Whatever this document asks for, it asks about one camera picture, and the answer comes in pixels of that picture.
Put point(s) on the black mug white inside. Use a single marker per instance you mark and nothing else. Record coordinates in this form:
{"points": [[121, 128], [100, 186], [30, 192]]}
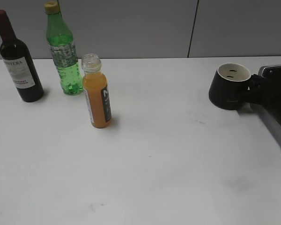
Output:
{"points": [[230, 79]]}

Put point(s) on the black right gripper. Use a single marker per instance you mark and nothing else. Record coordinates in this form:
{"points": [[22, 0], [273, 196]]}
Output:
{"points": [[273, 100]]}

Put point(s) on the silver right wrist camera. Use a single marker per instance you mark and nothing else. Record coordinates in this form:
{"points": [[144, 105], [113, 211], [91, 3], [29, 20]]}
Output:
{"points": [[269, 70]]}

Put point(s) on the dark red wine bottle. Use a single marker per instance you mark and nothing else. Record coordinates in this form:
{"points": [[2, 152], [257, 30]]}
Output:
{"points": [[17, 58]]}

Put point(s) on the orange juice bottle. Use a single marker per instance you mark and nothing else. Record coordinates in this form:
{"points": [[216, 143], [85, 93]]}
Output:
{"points": [[96, 91]]}

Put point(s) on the green plastic soda bottle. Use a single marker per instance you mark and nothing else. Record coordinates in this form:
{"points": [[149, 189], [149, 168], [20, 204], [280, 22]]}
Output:
{"points": [[61, 44]]}

